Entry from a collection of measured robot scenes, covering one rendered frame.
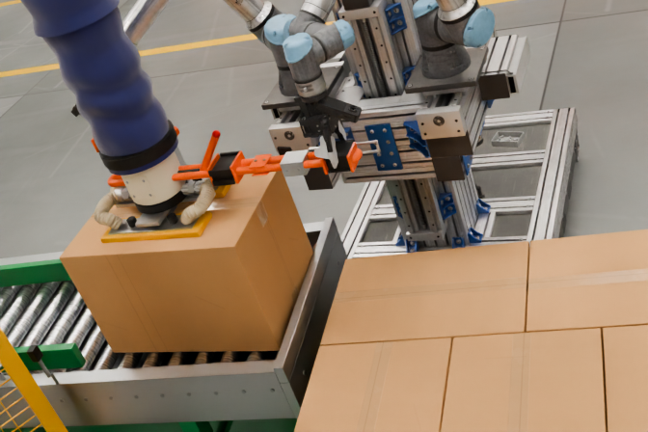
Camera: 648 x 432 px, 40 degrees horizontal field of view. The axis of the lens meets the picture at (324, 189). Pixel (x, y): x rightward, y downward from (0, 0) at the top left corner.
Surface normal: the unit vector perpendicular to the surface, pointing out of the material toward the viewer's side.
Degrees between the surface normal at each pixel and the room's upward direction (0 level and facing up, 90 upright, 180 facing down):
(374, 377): 0
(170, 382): 90
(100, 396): 90
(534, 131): 0
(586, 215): 0
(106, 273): 90
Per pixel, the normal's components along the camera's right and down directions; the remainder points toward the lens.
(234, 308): -0.27, 0.58
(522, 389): -0.29, -0.81
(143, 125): 0.51, 0.04
